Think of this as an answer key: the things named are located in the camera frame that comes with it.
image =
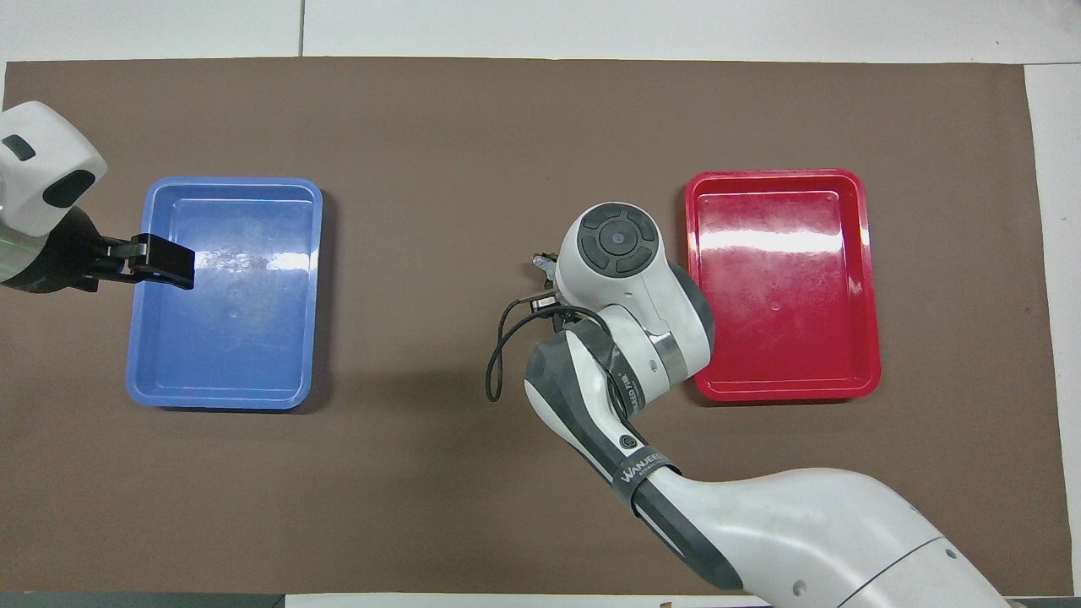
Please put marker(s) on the brown table mat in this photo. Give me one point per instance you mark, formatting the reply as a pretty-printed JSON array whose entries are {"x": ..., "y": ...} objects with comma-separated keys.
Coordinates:
[{"x": 422, "y": 490}]

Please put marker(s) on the red plastic tray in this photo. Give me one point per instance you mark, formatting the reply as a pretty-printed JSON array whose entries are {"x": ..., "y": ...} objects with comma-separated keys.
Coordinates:
[{"x": 785, "y": 321}]

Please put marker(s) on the blue plastic tray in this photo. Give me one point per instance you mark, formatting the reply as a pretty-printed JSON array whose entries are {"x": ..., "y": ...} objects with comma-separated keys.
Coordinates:
[{"x": 270, "y": 355}]

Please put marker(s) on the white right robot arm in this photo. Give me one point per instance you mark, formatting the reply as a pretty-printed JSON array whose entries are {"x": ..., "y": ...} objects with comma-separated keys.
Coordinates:
[{"x": 760, "y": 523}]

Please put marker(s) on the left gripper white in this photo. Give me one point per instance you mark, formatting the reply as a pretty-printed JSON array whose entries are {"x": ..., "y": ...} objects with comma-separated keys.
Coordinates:
[{"x": 42, "y": 160}]

